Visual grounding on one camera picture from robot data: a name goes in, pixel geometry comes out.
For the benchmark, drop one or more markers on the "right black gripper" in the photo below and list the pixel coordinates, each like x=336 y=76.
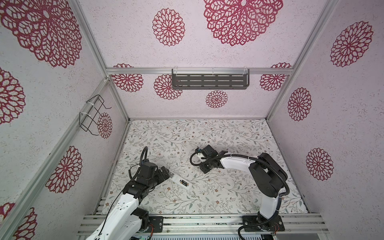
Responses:
x=201 y=167

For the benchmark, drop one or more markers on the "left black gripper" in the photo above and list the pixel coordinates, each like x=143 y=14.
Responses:
x=161 y=177

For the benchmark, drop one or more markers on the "black AAA battery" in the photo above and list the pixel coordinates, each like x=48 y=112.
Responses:
x=184 y=183

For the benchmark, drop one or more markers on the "white remote control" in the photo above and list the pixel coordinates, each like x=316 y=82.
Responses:
x=176 y=180

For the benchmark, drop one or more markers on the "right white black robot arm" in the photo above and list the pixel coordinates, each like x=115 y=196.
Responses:
x=269 y=177

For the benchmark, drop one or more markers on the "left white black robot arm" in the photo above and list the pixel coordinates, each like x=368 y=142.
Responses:
x=126 y=218

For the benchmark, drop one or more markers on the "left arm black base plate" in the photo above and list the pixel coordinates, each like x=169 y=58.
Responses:
x=152 y=224

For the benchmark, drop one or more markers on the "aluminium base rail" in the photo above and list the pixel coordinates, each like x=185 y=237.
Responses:
x=216 y=224

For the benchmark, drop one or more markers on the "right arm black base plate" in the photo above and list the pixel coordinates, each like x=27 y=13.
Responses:
x=253 y=223

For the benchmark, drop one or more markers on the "grey slotted wall shelf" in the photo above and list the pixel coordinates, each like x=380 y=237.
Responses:
x=182 y=81

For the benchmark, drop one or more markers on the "black wire wall basket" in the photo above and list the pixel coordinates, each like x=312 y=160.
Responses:
x=96 y=121

